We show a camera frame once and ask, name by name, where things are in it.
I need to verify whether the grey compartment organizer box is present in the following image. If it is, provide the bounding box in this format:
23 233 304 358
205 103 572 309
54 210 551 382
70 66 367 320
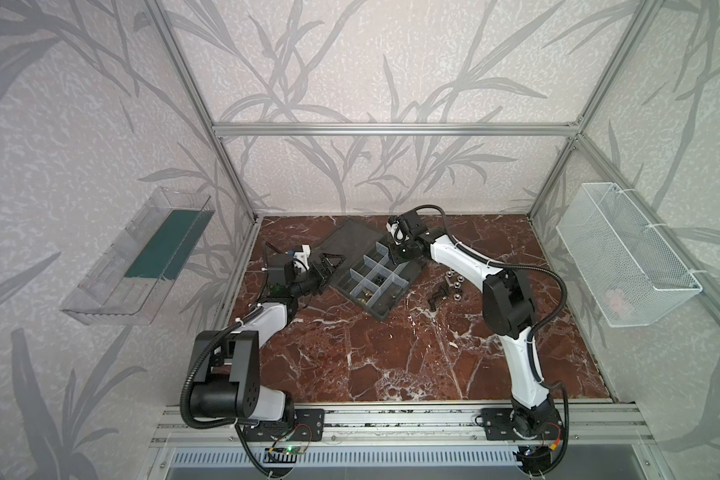
317 218 425 322

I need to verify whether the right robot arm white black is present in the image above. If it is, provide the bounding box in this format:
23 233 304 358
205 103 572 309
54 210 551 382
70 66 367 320
386 204 567 438

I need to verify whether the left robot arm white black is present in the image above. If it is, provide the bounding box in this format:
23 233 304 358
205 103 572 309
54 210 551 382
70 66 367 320
179 247 346 431

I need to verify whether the pile of screws and nuts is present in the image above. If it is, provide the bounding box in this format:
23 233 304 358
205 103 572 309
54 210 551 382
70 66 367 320
427 270 465 312

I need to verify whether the small circuit board green led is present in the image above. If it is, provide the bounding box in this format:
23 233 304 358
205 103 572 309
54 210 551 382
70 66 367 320
266 445 308 463

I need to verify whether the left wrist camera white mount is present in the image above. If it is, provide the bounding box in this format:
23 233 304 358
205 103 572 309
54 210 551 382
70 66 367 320
292 244 311 270

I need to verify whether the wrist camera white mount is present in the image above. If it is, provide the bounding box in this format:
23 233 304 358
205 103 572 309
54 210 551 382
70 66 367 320
386 218 405 242
292 244 311 270

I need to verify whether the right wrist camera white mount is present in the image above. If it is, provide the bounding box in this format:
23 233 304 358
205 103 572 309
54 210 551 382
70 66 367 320
386 218 405 242

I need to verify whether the clear wall shelf green mat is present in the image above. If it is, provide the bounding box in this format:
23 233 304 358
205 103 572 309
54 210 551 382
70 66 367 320
60 187 215 326

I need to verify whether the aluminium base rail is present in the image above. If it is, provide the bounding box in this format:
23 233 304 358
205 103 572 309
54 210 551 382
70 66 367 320
146 400 658 448

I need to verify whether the white wire mesh basket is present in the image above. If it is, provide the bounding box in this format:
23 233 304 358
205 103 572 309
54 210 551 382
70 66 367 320
556 182 703 328

